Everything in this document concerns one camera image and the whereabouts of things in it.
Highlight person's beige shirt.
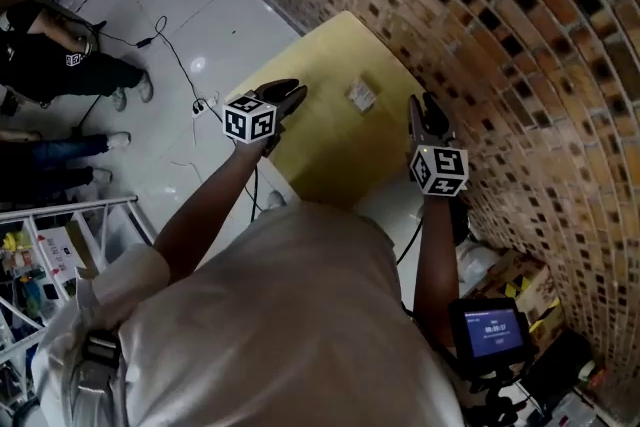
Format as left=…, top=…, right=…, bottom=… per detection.
left=32, top=202, right=471, bottom=427

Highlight yellow wooden table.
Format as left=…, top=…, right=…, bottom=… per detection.
left=222, top=10, right=432, bottom=216

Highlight white metal rack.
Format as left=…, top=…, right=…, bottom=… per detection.
left=0, top=194, right=157, bottom=366

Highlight assorted colourful shelf items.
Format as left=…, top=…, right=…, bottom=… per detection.
left=0, top=232, right=51, bottom=316

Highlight black round bin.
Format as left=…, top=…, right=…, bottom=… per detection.
left=447, top=199, right=474, bottom=246

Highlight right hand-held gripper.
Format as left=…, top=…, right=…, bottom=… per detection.
left=408, top=93, right=470, bottom=199

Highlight white power strip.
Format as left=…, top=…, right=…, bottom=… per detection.
left=192, top=95, right=221, bottom=119

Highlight person's left forearm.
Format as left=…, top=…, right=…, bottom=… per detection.
left=152, top=137, right=264, bottom=289

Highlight cardboard box with striped tape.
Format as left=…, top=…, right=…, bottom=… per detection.
left=479, top=254, right=569, bottom=341

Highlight person's right forearm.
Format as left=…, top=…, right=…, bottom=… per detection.
left=412, top=192, right=462, bottom=351

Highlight white paper sign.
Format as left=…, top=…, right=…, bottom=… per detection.
left=42, top=227, right=84, bottom=276

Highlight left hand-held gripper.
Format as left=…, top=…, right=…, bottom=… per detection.
left=222, top=77, right=309, bottom=157

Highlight black floor cable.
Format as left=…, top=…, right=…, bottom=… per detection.
left=74, top=14, right=266, bottom=216

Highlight clear plastic bags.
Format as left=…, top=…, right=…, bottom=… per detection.
left=455, top=237, right=501, bottom=286

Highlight black strap buckle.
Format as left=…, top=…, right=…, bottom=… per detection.
left=79, top=329, right=121, bottom=369

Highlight black monitor with blue screen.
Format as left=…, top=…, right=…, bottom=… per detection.
left=448, top=297, right=532, bottom=381

